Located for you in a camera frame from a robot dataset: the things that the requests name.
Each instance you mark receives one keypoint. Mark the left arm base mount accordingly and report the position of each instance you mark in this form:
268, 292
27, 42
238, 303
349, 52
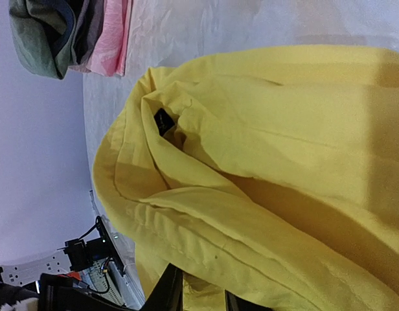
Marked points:
90, 252

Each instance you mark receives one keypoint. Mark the folded navy graphic shirt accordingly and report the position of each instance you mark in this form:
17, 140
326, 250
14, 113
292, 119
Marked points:
69, 11

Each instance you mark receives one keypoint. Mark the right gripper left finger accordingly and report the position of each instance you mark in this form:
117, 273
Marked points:
167, 294

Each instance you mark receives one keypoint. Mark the aluminium front rail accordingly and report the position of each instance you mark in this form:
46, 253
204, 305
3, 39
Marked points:
122, 265

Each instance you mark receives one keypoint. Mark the yellow garment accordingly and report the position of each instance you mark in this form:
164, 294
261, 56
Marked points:
271, 174

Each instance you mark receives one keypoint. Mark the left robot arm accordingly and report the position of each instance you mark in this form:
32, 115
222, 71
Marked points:
15, 275

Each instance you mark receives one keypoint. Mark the green tank top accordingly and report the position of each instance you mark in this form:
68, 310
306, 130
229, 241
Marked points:
35, 26

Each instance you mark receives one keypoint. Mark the folded pink garment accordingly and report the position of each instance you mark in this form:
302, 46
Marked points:
108, 57

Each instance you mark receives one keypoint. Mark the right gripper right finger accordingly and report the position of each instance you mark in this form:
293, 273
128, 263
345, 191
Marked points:
234, 303

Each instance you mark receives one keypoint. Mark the folded grey garment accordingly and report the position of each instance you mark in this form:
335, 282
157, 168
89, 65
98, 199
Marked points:
87, 30

